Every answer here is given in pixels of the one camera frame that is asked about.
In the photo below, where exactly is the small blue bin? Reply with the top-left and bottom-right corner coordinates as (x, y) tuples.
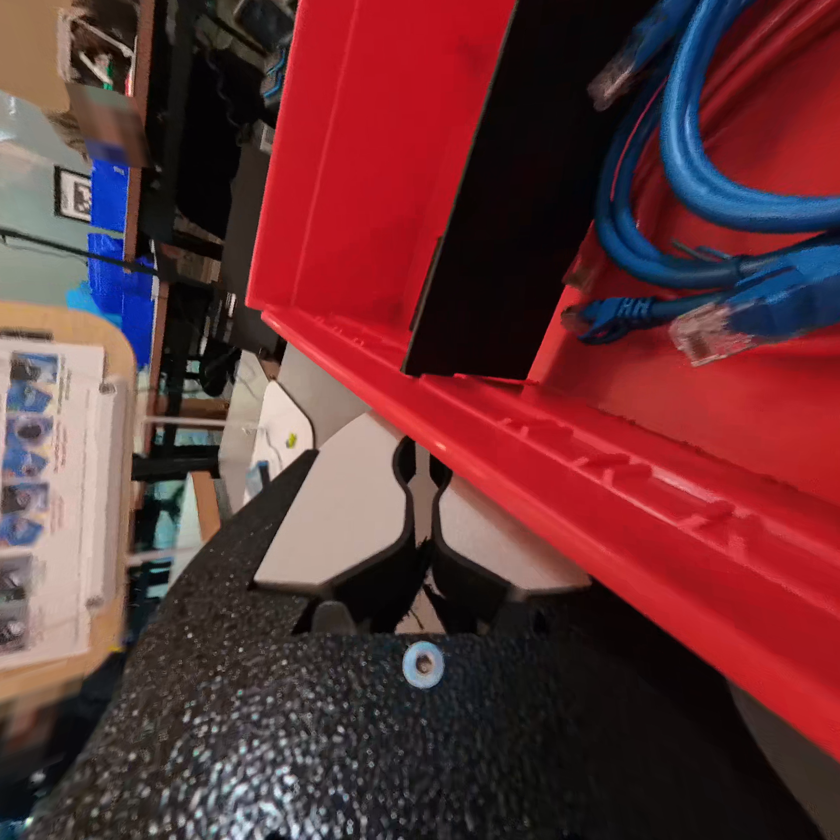
(88, 161), (130, 234)

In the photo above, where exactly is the white stand base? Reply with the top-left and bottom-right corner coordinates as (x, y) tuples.
(252, 379), (317, 490)

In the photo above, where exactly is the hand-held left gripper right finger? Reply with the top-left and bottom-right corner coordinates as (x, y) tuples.
(430, 453), (593, 634)

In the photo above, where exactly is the clear acrylic stand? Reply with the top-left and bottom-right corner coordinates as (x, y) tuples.
(58, 8), (137, 89)

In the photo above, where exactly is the printed instruction sheet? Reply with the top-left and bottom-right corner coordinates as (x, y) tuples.
(0, 341), (109, 670)

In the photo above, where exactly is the fiducial marker board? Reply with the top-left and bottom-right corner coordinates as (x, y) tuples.
(54, 166), (93, 221)

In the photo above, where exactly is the black bin divider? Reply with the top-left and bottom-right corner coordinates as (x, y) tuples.
(402, 0), (614, 382)

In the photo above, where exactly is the tan sheet holder board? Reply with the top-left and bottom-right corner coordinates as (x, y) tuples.
(0, 301), (140, 713)

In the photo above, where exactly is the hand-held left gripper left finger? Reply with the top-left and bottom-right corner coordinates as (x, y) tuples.
(252, 411), (421, 634)

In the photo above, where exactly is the black flat box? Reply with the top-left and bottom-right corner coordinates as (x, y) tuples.
(220, 141), (283, 355)

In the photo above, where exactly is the red plastic bin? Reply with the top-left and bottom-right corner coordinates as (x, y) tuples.
(246, 0), (840, 762)

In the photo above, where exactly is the wooden edged background table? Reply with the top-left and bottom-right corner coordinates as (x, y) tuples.
(123, 0), (173, 460)

